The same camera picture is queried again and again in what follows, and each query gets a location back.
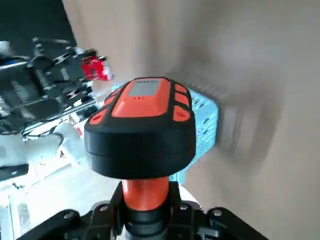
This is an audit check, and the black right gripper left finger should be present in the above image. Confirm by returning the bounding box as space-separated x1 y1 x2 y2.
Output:
24 181 131 240

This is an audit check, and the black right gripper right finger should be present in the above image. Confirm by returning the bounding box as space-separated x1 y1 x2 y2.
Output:
164 181 271 240

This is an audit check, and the red toy car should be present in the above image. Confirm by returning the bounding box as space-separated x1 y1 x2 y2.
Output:
80 55 113 82

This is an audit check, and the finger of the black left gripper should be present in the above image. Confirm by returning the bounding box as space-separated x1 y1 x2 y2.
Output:
31 36 98 66
49 76 98 111

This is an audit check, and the black orange barcode scanner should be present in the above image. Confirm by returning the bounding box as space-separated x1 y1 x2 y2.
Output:
83 76 198 240

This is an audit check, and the blue plastic basket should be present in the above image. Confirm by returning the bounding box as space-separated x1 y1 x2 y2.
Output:
109 84 221 181

